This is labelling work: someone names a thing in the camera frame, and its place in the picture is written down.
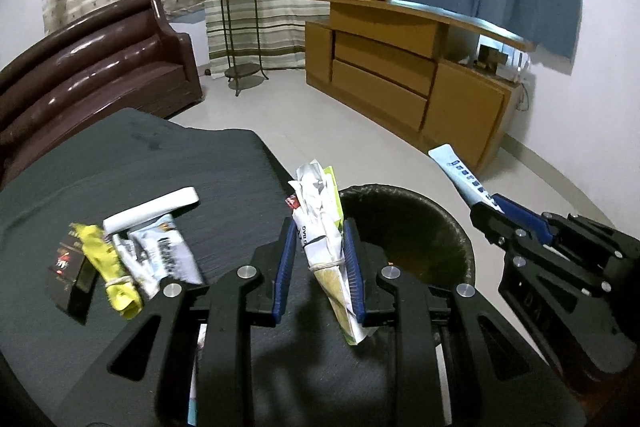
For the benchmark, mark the bin with black bag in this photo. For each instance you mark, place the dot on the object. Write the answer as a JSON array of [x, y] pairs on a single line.
[[415, 232]]

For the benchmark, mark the white tube with blue print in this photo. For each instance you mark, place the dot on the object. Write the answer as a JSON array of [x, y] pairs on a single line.
[[460, 174]]

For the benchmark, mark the brown leather sofa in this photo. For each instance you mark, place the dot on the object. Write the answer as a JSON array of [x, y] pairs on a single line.
[[100, 72]]

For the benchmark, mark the dark grey tablecloth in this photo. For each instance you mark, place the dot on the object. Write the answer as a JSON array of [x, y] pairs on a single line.
[[175, 157]]

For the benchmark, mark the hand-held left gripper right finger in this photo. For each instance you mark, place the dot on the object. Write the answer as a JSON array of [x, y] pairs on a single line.
[[352, 272]]

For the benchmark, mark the white router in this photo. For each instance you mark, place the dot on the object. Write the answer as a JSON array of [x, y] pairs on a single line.
[[515, 69]]

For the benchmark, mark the dark small box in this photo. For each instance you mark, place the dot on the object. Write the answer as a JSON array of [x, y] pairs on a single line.
[[487, 57]]

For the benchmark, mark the white plastic stick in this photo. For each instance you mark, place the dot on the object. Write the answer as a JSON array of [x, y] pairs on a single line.
[[150, 209]]

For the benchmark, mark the paper wrapper bundle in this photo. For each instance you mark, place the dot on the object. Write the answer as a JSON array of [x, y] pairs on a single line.
[[317, 217]]

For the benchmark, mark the wooden cabinet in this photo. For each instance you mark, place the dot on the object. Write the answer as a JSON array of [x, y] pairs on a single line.
[[380, 92]]

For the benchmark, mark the black cigarette box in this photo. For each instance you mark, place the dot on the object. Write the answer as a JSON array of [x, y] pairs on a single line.
[[70, 277]]

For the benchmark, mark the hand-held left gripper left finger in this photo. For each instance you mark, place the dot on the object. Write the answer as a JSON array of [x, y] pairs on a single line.
[[282, 267]]

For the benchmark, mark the grey white pouch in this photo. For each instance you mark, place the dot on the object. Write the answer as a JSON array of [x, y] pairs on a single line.
[[170, 257]]

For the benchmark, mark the yellow wrapper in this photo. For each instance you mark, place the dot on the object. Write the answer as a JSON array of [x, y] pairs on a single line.
[[115, 287]]

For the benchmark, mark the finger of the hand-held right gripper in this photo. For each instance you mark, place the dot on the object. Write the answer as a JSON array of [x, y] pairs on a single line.
[[495, 224], [522, 216]]

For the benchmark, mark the black metal plant stand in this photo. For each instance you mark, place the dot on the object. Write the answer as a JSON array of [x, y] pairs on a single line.
[[244, 74]]

